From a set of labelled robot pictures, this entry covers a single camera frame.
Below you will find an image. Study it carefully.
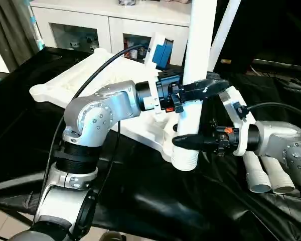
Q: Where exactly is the grey curtain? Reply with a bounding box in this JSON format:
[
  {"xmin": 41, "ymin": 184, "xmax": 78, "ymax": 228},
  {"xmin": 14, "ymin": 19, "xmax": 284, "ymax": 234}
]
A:
[{"xmin": 0, "ymin": 0, "xmax": 43, "ymax": 81}]

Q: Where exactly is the black mat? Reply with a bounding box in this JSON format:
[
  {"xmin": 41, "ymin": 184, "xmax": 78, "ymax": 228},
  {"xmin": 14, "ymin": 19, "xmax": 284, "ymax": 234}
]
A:
[{"xmin": 0, "ymin": 46, "xmax": 301, "ymax": 241}]

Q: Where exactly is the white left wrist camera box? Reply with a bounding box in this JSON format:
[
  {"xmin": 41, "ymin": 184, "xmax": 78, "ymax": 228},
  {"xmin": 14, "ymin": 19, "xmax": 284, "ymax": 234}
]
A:
[{"xmin": 142, "ymin": 33, "xmax": 175, "ymax": 112}]

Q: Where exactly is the white plastic table leg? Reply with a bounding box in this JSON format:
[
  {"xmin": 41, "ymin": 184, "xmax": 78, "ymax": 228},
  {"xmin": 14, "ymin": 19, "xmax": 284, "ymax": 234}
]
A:
[
  {"xmin": 242, "ymin": 150, "xmax": 272, "ymax": 194},
  {"xmin": 208, "ymin": 0, "xmax": 242, "ymax": 75},
  {"xmin": 262, "ymin": 155, "xmax": 296, "ymax": 195},
  {"xmin": 170, "ymin": 0, "xmax": 219, "ymax": 172}
]

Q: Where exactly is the white cabinet with glass doors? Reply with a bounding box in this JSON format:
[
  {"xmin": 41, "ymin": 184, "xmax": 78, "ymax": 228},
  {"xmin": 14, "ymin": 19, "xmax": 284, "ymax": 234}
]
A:
[{"xmin": 29, "ymin": 0, "xmax": 192, "ymax": 67}]

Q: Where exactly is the white plastic table top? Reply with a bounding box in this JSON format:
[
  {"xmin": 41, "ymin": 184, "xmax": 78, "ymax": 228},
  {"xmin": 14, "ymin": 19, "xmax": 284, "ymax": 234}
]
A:
[{"xmin": 29, "ymin": 47, "xmax": 242, "ymax": 163}]

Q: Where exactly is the black furniture with gold label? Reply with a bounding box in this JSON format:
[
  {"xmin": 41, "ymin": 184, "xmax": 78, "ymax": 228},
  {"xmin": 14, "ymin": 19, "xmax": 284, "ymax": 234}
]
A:
[{"xmin": 211, "ymin": 0, "xmax": 301, "ymax": 71}]

